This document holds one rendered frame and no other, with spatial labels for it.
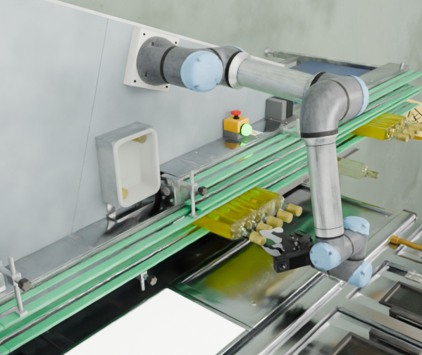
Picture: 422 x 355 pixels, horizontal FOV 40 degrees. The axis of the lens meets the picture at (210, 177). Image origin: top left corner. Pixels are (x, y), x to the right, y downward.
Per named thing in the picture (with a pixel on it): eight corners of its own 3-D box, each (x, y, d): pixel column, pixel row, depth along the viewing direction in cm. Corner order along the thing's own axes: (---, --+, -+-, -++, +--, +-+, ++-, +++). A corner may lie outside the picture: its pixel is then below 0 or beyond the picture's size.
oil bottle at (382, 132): (346, 132, 275) (404, 146, 258) (348, 121, 273) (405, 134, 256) (353, 129, 279) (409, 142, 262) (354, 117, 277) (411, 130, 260)
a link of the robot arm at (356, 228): (356, 232, 155) (351, 268, 159) (375, 220, 163) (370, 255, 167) (330, 222, 160) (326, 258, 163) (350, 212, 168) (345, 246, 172)
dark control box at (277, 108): (265, 117, 243) (282, 121, 238) (265, 98, 240) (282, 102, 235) (276, 112, 249) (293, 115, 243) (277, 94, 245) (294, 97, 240)
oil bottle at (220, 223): (188, 222, 201) (237, 243, 188) (187, 208, 199) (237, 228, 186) (199, 216, 205) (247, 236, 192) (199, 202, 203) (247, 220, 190)
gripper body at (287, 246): (295, 248, 186) (328, 260, 179) (279, 260, 180) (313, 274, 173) (295, 227, 183) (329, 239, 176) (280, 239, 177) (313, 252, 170)
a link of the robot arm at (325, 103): (323, 82, 140) (342, 276, 148) (344, 77, 147) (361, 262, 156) (282, 86, 147) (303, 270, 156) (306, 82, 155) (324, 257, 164)
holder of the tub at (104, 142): (104, 216, 188) (120, 223, 183) (95, 136, 177) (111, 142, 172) (143, 197, 200) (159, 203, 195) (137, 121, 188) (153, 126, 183)
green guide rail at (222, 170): (182, 184, 193) (201, 191, 188) (182, 182, 192) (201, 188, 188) (408, 72, 311) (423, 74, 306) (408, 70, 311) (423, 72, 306)
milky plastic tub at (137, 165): (103, 202, 186) (121, 210, 180) (95, 136, 176) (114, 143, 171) (143, 184, 197) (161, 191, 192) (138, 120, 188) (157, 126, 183)
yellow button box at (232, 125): (222, 136, 224) (237, 140, 220) (222, 117, 221) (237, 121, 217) (234, 130, 229) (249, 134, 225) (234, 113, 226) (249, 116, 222)
